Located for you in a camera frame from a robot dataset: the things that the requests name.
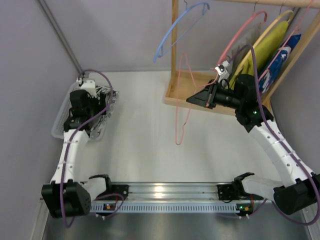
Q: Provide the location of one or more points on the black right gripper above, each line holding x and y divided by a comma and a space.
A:
211, 95

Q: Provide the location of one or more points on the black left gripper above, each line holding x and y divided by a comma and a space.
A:
101, 100

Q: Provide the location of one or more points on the pink wire hanger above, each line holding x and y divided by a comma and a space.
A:
179, 141

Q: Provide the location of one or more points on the newspaper print trousers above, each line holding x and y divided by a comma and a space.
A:
108, 98

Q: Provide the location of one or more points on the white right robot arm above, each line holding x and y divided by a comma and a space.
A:
299, 186

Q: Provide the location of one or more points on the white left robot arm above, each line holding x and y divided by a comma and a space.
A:
76, 136

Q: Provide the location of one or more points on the blue patterned trousers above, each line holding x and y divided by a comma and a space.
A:
273, 68

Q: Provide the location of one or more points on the lime green trousers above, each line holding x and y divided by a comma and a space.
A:
264, 50

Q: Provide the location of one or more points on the pink hanger with grey garment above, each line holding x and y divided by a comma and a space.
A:
240, 30

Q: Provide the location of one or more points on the wooden hanger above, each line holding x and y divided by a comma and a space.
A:
286, 15

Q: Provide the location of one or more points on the wooden clothes rack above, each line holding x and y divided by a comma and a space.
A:
186, 85

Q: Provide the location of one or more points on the white perforated basket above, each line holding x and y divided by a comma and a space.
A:
57, 130

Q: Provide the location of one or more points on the grey garment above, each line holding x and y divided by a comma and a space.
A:
247, 38

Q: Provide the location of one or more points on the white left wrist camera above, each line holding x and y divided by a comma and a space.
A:
88, 85

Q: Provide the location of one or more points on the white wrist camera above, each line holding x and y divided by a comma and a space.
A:
88, 85
222, 69

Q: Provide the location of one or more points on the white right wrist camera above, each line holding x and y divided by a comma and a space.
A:
222, 69

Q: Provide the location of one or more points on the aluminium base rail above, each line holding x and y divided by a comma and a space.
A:
170, 191

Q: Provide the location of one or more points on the white perforated cable duct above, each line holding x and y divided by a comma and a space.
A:
166, 207

